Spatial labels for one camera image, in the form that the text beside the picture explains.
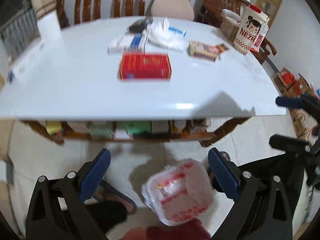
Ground white tissue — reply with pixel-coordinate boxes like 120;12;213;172
144;18;188;53

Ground black crystal bullet box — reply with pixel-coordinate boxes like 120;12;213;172
127;16;153;34

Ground white red plastic trash bag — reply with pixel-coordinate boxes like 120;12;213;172
142;159;213;226

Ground dark slipper left foot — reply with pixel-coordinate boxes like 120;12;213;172
93;180;137;215

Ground wooden table lower shelf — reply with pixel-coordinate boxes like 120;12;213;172
21;118;249;147

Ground red plastic stool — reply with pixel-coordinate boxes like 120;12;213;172
146;218;211;240

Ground green wet wipes pack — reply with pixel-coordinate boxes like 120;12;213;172
124;121;152;135

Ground Nezha popcorn bucket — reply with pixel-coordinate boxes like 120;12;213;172
233;5;269;55

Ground brown cardboard carton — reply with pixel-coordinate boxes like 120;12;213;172
220;17;240;42

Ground red box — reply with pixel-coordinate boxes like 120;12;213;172
118;53;172;81

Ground wooden armchair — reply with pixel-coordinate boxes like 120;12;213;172
202;0;278;65

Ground white medicine box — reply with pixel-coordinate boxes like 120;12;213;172
107;34;148;54

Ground beige seat cushion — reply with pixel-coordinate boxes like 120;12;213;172
150;0;195;21

